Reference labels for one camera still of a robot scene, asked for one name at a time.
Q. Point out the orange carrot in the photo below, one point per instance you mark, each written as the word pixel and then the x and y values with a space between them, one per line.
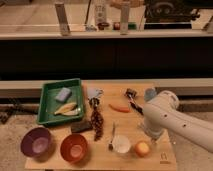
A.
pixel 119 108

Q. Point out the blue sponge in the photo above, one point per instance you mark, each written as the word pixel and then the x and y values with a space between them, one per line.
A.
pixel 63 94

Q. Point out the purple bowl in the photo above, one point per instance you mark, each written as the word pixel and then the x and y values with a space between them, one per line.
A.
pixel 36 142

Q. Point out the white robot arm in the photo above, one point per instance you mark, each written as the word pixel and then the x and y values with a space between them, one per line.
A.
pixel 161 113

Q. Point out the grey post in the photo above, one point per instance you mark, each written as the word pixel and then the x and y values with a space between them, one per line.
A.
pixel 124 18
pixel 62 19

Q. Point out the orange apple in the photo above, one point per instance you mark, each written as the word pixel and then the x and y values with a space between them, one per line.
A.
pixel 142 149

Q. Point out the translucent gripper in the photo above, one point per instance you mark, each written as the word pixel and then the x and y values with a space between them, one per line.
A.
pixel 154 141

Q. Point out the blue round object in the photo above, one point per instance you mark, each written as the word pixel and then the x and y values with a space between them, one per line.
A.
pixel 149 94

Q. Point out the white cup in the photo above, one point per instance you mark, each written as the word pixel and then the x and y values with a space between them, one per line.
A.
pixel 121 144

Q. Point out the white bottle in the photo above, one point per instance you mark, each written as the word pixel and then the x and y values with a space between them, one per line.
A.
pixel 100 14

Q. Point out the dark scrub sponge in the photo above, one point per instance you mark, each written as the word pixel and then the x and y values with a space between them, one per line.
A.
pixel 81 126

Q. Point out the grey post left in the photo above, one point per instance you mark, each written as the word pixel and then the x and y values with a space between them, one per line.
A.
pixel 62 19

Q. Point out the black machine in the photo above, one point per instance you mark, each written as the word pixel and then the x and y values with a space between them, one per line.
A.
pixel 168 14

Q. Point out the grey post right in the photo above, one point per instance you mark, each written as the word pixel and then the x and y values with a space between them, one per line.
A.
pixel 124 18

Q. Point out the red bowl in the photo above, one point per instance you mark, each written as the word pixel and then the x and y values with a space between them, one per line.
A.
pixel 74 148

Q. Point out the wooden cutting board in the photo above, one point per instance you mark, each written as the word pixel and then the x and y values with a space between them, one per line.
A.
pixel 99 158

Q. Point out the green plastic tray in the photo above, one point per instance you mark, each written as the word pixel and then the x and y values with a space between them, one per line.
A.
pixel 49 104

